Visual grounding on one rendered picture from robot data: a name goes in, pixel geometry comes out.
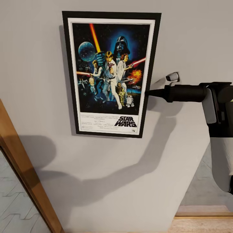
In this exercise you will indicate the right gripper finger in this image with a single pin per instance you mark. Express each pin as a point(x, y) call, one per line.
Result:
point(158, 93)

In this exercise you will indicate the poster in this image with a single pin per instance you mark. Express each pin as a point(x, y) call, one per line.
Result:
point(110, 59)

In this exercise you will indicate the fixed window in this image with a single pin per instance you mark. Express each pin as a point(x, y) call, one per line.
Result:
point(203, 198)

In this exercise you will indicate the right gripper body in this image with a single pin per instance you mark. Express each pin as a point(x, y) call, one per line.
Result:
point(181, 93)

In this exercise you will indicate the door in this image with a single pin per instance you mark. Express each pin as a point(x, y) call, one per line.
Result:
point(24, 204)

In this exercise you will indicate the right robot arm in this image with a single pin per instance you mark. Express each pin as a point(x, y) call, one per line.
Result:
point(217, 102)

